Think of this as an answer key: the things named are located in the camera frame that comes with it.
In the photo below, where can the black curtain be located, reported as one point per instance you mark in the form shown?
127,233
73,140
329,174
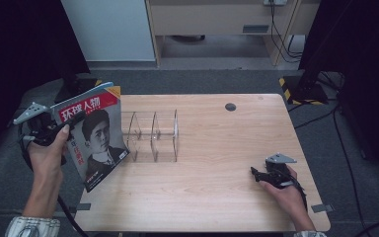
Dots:
365,65
19,49

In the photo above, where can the person's patterned sleeve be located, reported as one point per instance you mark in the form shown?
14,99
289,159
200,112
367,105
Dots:
33,227
309,234

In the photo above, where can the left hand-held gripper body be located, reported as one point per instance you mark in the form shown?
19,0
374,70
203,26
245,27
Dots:
39,128

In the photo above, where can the person's left patterned sleeve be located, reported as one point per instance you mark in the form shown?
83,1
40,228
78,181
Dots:
33,227

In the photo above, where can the person's left hand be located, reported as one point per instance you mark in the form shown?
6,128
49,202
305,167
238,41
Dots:
47,158

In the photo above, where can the white cabinet panel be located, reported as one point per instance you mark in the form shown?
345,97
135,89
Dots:
108,29

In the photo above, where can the striped stand base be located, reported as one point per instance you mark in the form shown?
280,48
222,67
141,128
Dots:
304,92
77,87

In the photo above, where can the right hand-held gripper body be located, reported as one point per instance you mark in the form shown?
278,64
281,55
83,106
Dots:
278,171

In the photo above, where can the grey table grommet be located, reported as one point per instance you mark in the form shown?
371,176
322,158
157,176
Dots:
230,107

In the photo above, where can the light wooden desk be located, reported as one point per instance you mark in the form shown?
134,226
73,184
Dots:
210,18

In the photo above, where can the person's right patterned sleeve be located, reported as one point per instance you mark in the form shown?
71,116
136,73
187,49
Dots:
309,234

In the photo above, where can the magazine with portrait cover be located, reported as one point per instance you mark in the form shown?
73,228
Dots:
95,141

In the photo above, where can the person's right hand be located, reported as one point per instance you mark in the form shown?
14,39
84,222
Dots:
286,196

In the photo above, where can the clear acrylic divider rack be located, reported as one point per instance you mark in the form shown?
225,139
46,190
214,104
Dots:
153,136

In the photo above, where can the white power strip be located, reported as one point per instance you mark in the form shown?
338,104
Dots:
275,2

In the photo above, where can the grey tape strip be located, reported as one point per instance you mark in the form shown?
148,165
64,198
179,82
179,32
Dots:
322,208
84,206

